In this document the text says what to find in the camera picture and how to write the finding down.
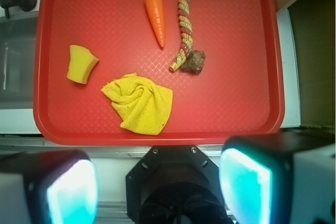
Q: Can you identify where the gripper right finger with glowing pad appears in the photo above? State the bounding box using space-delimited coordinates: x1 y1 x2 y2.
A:
219 131 335 223

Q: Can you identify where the brown rock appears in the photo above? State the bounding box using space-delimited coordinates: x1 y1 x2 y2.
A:
181 50 206 74

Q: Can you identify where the metal sink basin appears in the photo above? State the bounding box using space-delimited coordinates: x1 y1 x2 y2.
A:
1 17 37 109

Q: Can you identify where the orange toy carrot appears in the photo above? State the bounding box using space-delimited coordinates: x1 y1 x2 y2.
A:
144 0 165 48

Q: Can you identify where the red plastic tray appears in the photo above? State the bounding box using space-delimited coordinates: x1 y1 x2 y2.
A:
33 0 285 146

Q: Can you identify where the twisted multicolour rope toy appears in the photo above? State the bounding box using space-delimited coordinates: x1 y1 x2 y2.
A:
169 0 194 72

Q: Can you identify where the yellow-green sponge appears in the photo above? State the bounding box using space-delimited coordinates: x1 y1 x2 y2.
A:
67 45 99 84

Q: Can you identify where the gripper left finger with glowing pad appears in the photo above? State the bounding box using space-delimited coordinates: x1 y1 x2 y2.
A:
1 150 99 223

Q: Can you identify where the yellow microfiber cloth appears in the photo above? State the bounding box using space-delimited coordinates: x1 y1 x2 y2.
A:
101 73 173 136

